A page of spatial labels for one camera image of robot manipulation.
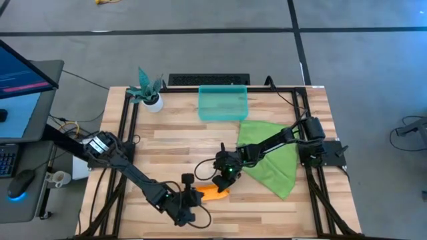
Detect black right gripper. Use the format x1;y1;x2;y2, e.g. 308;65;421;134
212;151;244;194

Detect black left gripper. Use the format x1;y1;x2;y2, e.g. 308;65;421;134
168;187;205;228

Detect orange microfiber towel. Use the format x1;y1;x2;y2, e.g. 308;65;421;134
195;185;231;202

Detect green microfiber towel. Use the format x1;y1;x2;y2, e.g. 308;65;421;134
236;120;300;201

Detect teal translucent plastic basket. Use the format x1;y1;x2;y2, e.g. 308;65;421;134
197;84;250;122

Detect black keyboard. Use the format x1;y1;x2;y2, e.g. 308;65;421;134
0;143;20;179
167;73;251;87

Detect white box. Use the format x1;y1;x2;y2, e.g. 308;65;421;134
72;155;90;181

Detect green snake plant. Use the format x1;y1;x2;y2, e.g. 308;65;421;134
125;66;165;104

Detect white cup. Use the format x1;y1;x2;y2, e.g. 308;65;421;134
45;170;72;189

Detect black mouse with light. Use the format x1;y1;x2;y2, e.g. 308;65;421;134
6;169;36;203

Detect grey desk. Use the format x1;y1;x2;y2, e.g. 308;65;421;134
0;59;65;224

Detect grey floor stand leg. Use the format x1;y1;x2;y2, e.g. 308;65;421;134
396;118;427;137

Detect laptop monitor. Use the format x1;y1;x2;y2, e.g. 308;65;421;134
0;39;60;100

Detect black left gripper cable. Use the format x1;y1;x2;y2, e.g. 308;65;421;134
159;181;213;230

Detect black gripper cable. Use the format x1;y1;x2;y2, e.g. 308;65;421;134
159;181;213;230
193;157;220;182

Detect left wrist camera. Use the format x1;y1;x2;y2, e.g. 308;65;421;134
181;172;196;187

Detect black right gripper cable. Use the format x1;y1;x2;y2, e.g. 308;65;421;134
193;157;220;182

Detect black aluminium table frame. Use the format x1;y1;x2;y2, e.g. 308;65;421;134
77;85;363;239

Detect black floor cable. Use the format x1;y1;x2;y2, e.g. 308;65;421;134
389;115;427;153

